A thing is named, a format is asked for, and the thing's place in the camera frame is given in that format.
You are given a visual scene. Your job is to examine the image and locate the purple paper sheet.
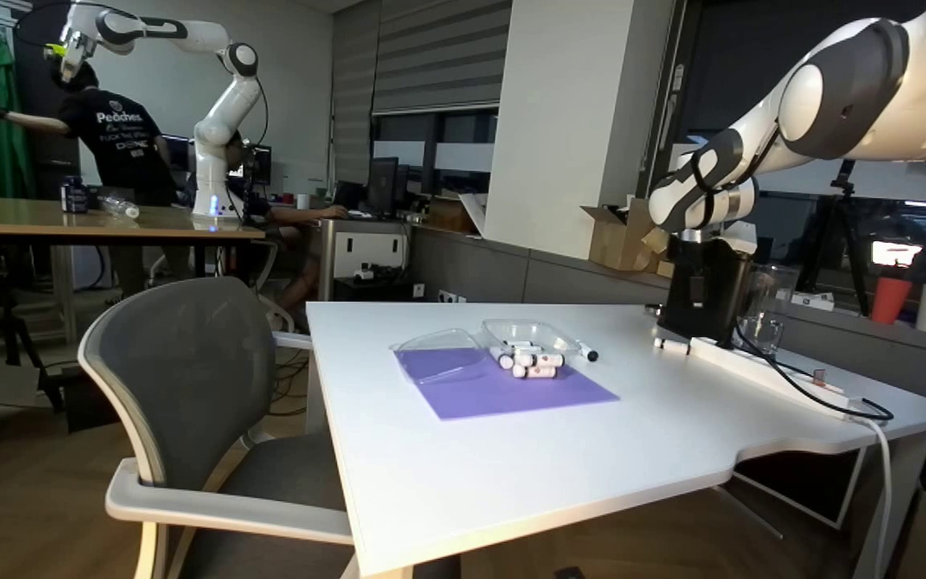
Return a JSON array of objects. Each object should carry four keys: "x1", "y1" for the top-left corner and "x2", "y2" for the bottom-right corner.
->
[{"x1": 397, "y1": 348, "x2": 614, "y2": 422}]

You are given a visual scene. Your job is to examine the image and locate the cardboard box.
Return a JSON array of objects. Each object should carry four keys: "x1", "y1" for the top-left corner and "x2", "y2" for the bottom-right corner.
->
[{"x1": 590, "y1": 204, "x2": 669, "y2": 272}]

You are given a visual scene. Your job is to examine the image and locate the white markers in container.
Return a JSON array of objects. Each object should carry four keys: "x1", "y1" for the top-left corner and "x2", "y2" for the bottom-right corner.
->
[{"x1": 492, "y1": 343, "x2": 565, "y2": 380}]

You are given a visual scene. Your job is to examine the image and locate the person in black shirt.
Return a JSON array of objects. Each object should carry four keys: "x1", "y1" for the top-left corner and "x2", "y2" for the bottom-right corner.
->
[{"x1": 5, "y1": 64, "x2": 177, "y2": 206}]

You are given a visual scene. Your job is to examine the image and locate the grey office chair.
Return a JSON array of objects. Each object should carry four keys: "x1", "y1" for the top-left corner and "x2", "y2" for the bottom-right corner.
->
[{"x1": 76, "y1": 278, "x2": 355, "y2": 579}]

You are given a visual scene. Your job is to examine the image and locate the white marker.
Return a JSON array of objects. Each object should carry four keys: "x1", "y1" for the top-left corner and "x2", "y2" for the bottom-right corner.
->
[{"x1": 654, "y1": 337, "x2": 693, "y2": 358}]

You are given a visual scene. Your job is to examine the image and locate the black tripod right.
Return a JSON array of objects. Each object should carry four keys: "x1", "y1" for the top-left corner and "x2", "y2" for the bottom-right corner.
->
[{"x1": 797, "y1": 160, "x2": 873, "y2": 314}]

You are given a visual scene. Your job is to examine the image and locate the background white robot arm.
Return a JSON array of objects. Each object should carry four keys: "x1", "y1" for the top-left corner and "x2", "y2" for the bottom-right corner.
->
[{"x1": 57, "y1": 0, "x2": 265, "y2": 223}]

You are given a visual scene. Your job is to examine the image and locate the black cable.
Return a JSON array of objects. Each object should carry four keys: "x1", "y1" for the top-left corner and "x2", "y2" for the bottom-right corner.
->
[{"x1": 733, "y1": 314, "x2": 898, "y2": 426}]

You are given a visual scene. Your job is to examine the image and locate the white robot arm foreground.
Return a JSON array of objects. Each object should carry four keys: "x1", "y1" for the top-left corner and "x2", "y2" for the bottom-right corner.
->
[{"x1": 646, "y1": 11, "x2": 926, "y2": 343}]

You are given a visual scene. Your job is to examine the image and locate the wooden background table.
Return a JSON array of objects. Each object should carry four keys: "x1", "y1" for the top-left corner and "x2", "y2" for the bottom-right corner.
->
[{"x1": 0, "y1": 198, "x2": 265, "y2": 243}]

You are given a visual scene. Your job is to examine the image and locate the white drawer cabinet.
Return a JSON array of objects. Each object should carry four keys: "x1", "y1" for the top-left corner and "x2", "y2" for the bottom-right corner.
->
[{"x1": 320, "y1": 218, "x2": 412, "y2": 300}]

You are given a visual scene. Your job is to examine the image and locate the clear plastic container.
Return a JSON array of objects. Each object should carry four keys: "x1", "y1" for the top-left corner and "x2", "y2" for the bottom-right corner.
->
[{"x1": 484, "y1": 320, "x2": 579, "y2": 362}]

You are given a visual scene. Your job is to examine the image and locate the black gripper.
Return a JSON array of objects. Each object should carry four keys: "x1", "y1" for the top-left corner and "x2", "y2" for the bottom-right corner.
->
[{"x1": 661, "y1": 242, "x2": 751, "y2": 343}]

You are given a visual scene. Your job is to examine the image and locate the orange cup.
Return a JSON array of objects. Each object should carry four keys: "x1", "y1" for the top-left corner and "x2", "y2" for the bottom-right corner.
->
[{"x1": 873, "y1": 278, "x2": 912, "y2": 326}]

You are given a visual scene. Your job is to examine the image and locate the white power strip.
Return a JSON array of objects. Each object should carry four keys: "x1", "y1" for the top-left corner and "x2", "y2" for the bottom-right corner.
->
[{"x1": 688, "y1": 336, "x2": 856, "y2": 411}]

